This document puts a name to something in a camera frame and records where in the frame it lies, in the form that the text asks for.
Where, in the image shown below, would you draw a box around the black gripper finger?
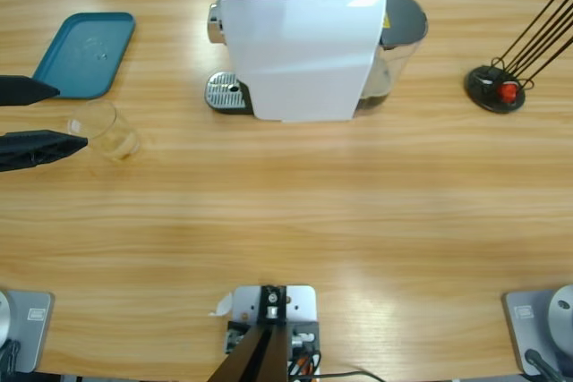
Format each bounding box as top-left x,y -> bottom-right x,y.
0,74 -> 62,107
0,129 -> 90,174

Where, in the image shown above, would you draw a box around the clear glass cup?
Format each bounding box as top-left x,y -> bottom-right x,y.
66,100 -> 141,163

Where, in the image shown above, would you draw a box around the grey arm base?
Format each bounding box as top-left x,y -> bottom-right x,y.
500,283 -> 573,377
0,290 -> 56,374

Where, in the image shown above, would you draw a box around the white capsule coffee machine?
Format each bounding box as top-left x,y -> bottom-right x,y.
206,0 -> 389,124

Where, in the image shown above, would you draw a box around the red coffee capsule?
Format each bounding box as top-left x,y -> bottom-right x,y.
498,82 -> 520,104

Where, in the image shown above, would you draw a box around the teal plastic tray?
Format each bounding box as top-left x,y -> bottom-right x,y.
30,12 -> 136,100

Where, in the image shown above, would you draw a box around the metal grille drip tray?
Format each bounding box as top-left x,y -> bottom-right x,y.
204,71 -> 254,115

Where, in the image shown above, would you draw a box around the clear water tank black lid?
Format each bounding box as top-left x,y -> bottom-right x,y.
357,0 -> 430,115

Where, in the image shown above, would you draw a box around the white paper tab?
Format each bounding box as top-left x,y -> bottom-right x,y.
208,292 -> 235,318

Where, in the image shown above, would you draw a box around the black capsule holder with rods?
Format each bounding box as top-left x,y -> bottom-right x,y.
464,0 -> 573,114

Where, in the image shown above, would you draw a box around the black base cable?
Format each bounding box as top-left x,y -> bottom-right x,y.
0,339 -> 21,374
523,348 -> 568,382

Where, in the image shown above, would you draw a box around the dark camera post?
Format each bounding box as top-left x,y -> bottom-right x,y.
208,284 -> 288,382

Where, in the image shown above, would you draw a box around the white mount block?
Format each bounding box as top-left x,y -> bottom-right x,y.
232,284 -> 320,339

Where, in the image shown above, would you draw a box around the orange black cable bundle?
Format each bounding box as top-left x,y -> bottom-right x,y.
288,349 -> 323,377

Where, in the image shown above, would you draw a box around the black floor cable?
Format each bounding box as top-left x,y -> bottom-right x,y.
320,369 -> 387,382

